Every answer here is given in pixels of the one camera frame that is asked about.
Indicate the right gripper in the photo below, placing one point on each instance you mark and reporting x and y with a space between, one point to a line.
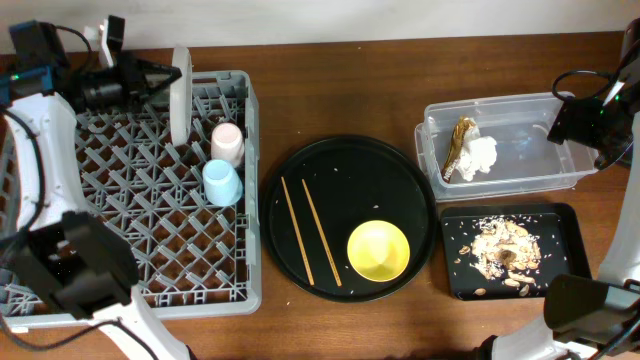
561 122

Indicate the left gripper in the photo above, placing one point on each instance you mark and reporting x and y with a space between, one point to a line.
133 78

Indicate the grey plate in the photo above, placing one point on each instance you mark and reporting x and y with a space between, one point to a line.
181 98

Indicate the pink cup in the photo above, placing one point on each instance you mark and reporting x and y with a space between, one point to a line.
227 143

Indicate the blue cup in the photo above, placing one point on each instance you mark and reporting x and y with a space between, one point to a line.
222 184

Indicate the white tissue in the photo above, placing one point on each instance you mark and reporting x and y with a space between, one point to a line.
478 154

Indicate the brown food wrapper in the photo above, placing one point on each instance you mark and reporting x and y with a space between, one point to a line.
464 126

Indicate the rice and mushroom leftovers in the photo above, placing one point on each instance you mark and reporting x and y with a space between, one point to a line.
508 253

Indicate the yellow bowl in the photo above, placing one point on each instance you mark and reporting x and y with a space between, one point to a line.
378 251

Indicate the wooden chopstick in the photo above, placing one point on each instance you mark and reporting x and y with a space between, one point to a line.
297 233
321 232

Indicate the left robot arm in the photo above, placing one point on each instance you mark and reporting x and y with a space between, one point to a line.
71 260

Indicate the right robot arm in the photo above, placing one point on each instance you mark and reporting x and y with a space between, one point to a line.
498 65

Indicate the grey dishwasher rack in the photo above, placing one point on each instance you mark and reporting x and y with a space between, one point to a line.
195 259

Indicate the clear plastic bin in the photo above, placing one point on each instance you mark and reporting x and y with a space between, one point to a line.
526 161

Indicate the black rectangular tray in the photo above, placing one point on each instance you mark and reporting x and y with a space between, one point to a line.
567 227

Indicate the round black tray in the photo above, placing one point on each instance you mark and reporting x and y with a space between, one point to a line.
352 179

